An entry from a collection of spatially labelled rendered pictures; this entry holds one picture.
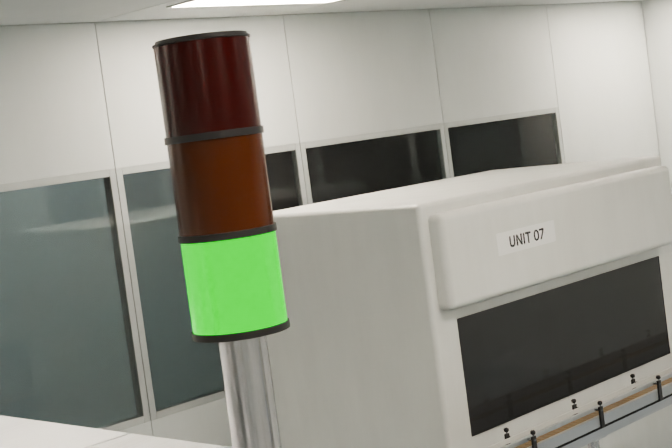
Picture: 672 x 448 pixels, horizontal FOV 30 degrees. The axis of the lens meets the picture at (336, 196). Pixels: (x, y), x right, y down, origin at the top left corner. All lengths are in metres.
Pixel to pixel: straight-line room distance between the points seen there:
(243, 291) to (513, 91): 7.71
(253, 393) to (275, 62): 6.17
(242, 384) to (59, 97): 5.33
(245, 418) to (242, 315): 0.06
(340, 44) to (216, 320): 6.55
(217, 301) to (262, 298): 0.02
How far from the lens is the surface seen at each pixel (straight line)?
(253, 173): 0.62
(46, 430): 0.98
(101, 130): 6.05
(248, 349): 0.64
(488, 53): 8.15
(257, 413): 0.64
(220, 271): 0.62
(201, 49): 0.62
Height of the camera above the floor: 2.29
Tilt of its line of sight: 3 degrees down
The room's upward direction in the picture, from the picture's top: 8 degrees counter-clockwise
